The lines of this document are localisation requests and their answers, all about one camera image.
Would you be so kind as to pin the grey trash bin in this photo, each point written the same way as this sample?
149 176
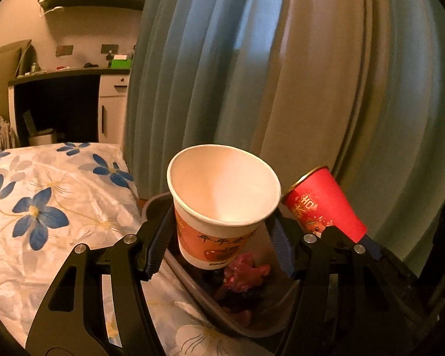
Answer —
204 296

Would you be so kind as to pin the pink plastic bag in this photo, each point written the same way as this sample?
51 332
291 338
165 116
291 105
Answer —
244 270

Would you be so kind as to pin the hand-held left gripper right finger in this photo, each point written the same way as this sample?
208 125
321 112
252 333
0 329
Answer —
282 246

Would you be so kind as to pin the small white bin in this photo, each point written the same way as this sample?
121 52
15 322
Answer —
42 138

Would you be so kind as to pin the wall socket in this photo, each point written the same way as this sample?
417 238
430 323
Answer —
64 50
109 49

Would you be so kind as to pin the blue floral blanket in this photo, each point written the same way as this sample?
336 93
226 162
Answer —
59 193

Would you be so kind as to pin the brown padded headboard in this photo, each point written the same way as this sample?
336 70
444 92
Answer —
3 70

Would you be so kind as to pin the green box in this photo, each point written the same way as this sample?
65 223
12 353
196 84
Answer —
120 62

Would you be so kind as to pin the white paper cup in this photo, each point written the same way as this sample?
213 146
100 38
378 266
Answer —
222 189

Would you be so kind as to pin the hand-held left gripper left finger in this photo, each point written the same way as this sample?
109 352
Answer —
159 241

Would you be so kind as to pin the red paper cup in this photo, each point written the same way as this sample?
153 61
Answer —
322 204

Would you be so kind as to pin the dark desk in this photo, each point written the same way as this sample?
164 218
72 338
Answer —
59 96

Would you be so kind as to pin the blue curtain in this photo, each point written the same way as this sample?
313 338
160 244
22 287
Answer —
282 63

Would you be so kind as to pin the white drawer cabinet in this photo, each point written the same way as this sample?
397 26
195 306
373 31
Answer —
113 107

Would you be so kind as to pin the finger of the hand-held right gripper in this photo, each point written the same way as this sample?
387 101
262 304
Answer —
373 247

